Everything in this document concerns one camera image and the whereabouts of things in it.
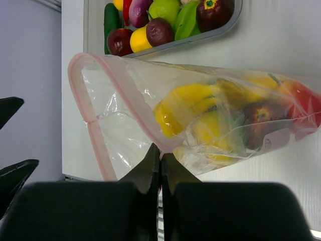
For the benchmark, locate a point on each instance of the clear plastic food container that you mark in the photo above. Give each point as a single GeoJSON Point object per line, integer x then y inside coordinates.
{"type": "Point", "coordinates": [94, 31]}

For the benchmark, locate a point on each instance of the purple toy onion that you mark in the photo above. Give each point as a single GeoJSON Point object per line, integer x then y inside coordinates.
{"type": "Point", "coordinates": [138, 12]}

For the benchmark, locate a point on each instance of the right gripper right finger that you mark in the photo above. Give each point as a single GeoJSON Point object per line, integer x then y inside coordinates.
{"type": "Point", "coordinates": [196, 210]}

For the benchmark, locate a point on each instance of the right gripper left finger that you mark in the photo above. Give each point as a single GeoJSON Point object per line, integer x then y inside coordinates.
{"type": "Point", "coordinates": [89, 210]}

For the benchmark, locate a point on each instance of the green toy pear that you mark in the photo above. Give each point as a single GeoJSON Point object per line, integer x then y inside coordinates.
{"type": "Point", "coordinates": [166, 9]}

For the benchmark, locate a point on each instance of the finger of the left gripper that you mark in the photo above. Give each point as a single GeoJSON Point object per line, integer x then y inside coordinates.
{"type": "Point", "coordinates": [13, 178]}
{"type": "Point", "coordinates": [8, 107]}

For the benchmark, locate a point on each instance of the yellow toy lemon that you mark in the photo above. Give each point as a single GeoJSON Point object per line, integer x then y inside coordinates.
{"type": "Point", "coordinates": [138, 40]}

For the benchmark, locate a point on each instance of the dark red toy apple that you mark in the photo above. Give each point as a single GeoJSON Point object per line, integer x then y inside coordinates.
{"type": "Point", "coordinates": [213, 14]}
{"type": "Point", "coordinates": [261, 118]}

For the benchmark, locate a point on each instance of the green toy cucumber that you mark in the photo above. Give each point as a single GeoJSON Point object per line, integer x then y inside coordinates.
{"type": "Point", "coordinates": [111, 21]}

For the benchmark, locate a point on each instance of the yellow toy banana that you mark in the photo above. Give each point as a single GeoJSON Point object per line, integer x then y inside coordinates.
{"type": "Point", "coordinates": [182, 105]}

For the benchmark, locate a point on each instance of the yellow toy bell pepper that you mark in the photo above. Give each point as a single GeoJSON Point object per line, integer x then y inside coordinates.
{"type": "Point", "coordinates": [250, 90]}

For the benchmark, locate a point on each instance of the red toy pear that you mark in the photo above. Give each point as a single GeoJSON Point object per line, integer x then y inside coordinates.
{"type": "Point", "coordinates": [303, 103]}

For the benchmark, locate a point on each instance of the clear zip top bag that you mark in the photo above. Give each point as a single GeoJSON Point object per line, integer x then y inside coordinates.
{"type": "Point", "coordinates": [116, 97]}

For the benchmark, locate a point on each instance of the red toy chili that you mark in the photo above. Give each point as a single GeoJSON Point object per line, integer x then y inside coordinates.
{"type": "Point", "coordinates": [126, 6]}

